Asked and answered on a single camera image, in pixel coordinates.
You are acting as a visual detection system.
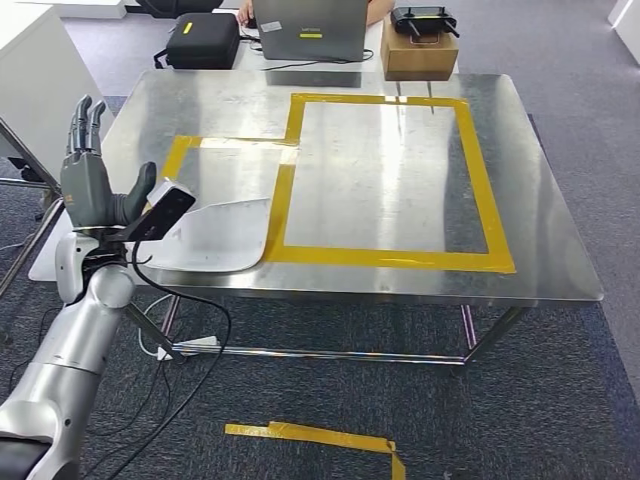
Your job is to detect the black carry case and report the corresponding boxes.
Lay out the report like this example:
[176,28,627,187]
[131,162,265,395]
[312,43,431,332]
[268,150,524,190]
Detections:
[153,11,241,72]

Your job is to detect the brown cardboard box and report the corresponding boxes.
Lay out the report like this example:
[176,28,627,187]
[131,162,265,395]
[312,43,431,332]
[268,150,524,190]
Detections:
[380,16,460,83]

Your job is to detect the black bag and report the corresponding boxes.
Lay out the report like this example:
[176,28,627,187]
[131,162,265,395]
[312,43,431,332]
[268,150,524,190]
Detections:
[134,0,224,20]

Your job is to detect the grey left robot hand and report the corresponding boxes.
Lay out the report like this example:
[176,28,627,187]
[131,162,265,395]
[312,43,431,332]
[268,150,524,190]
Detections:
[60,94,158,230]

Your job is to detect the white plastic car part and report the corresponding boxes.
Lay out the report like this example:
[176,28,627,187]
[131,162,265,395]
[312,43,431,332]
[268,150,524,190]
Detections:
[142,197,272,274]

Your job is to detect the yellow floor tape marking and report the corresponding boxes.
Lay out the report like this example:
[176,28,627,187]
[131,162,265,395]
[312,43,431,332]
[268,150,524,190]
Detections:
[224,421,407,480]

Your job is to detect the grey laptop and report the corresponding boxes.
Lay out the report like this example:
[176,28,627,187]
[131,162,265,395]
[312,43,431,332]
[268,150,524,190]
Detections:
[252,0,370,63]

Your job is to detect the black remote controller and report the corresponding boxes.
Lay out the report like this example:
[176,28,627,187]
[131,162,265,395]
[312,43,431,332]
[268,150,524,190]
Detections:
[389,5,460,40]

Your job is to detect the yellow workbench tape marking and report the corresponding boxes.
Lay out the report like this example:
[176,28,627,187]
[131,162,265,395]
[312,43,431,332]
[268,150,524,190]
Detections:
[159,92,517,275]

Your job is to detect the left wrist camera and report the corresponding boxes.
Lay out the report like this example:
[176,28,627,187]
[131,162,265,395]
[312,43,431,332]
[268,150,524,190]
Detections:
[102,178,197,243]

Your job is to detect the white desk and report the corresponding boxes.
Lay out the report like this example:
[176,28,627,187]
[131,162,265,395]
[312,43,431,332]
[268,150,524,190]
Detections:
[0,5,115,298]

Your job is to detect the white platform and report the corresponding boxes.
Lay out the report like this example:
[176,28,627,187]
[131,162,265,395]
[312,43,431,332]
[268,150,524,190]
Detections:
[17,0,126,21]

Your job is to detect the white lit pillar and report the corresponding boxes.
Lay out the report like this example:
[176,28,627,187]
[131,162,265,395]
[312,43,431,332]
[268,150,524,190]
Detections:
[607,0,640,68]

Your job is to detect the steel workbench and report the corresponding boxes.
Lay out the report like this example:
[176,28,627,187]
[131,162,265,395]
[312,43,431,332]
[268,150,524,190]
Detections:
[27,69,605,379]

